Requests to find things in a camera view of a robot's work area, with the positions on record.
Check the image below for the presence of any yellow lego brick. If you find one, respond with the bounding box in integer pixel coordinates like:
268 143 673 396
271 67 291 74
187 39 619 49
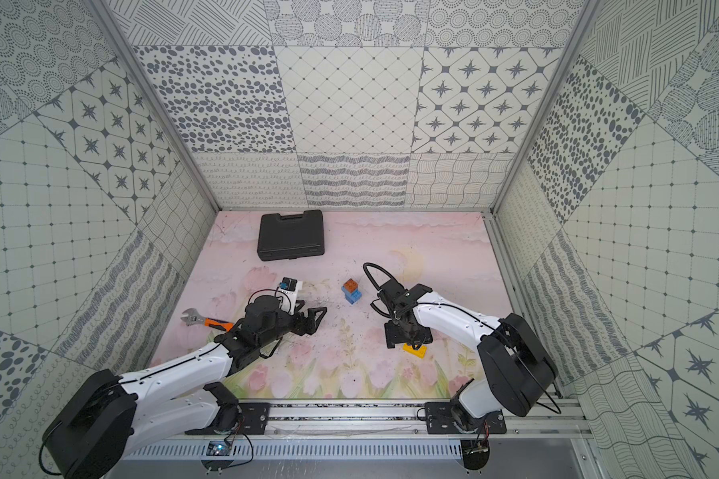
403 343 427 358

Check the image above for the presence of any light blue long lego brick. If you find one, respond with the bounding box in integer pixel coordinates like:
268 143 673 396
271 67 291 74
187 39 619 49
342 287 361 305

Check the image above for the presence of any brown lego brick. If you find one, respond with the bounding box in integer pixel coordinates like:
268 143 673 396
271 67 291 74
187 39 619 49
343 279 359 295

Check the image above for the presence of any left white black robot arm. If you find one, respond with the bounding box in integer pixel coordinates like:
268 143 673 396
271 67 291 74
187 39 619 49
40 295 327 478

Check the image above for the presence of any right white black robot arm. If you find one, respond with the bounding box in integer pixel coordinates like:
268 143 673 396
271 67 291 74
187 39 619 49
371 279 557 433

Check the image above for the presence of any pink floral table mat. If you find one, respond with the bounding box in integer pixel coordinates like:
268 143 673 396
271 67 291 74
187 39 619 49
152 212 512 399

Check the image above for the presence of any black plastic tool case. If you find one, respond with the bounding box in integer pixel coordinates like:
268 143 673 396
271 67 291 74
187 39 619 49
257 210 326 261

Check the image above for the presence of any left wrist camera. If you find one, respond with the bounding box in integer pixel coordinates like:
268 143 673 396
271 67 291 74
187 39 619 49
278 277 302 301

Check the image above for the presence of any adjustable wrench orange handle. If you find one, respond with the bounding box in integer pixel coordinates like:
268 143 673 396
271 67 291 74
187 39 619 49
181 309 234 333

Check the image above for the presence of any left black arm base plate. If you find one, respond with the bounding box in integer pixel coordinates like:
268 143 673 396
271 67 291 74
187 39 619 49
186 402 271 436

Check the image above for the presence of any aluminium rail frame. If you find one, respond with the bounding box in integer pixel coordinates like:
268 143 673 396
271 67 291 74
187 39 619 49
98 397 594 442

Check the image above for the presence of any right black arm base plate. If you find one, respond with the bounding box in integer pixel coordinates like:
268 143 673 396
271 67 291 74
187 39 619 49
417 401 507 435

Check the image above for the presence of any white perforated cable duct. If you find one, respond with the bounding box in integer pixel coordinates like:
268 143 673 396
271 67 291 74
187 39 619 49
126 438 461 460

